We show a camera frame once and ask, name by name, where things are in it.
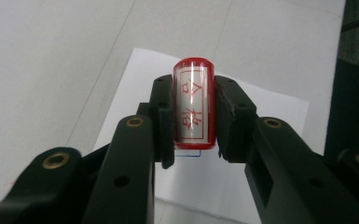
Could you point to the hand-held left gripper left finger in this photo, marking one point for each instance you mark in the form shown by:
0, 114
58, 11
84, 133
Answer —
164, 124

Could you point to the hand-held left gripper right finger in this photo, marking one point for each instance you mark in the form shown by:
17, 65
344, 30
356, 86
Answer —
233, 124

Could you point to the red and white stamp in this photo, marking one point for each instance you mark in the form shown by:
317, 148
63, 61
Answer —
194, 102

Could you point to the white paper sheet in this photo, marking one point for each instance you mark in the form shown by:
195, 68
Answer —
279, 107

